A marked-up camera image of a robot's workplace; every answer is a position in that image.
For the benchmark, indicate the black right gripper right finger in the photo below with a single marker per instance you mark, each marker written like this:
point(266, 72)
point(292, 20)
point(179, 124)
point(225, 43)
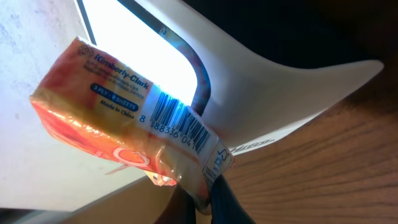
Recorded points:
point(225, 207)

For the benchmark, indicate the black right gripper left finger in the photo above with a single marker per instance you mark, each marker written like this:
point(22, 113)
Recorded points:
point(179, 210)

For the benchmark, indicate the orange snack packet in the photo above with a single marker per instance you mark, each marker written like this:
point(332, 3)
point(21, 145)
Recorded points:
point(92, 101)

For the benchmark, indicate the white barcode scanner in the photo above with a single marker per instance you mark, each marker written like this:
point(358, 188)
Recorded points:
point(264, 68)

